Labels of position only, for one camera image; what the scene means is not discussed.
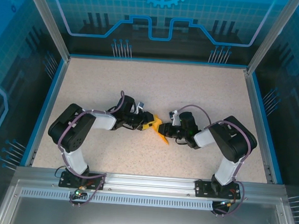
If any orange cloth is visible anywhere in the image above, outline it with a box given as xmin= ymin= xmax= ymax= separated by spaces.
xmin=149 ymin=116 xmax=172 ymax=146

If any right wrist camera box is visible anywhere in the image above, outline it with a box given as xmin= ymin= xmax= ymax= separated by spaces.
xmin=167 ymin=109 xmax=180 ymax=127

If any aluminium mounting rail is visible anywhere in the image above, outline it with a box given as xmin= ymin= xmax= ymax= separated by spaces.
xmin=15 ymin=166 xmax=287 ymax=203

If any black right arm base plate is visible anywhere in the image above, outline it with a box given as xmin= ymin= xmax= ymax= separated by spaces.
xmin=194 ymin=179 xmax=243 ymax=200

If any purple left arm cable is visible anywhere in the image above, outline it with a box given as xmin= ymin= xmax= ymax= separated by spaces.
xmin=53 ymin=86 xmax=114 ymax=209

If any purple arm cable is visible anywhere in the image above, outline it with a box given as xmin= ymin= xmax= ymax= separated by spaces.
xmin=171 ymin=103 xmax=254 ymax=217
xmin=53 ymin=86 xmax=114 ymax=209

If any slotted grey cable duct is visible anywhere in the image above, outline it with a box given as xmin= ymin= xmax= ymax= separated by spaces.
xmin=19 ymin=188 xmax=215 ymax=212

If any metal cable connector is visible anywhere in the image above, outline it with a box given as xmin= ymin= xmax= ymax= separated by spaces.
xmin=72 ymin=186 xmax=88 ymax=200
xmin=218 ymin=198 xmax=237 ymax=208

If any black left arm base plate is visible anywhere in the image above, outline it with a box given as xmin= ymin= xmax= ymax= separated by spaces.
xmin=58 ymin=170 xmax=106 ymax=191

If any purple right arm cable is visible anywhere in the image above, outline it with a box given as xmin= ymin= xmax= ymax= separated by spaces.
xmin=171 ymin=103 xmax=254 ymax=217

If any aluminium frame post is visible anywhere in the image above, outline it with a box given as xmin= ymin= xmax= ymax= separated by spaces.
xmin=17 ymin=0 xmax=75 ymax=62
xmin=246 ymin=0 xmax=299 ymax=78

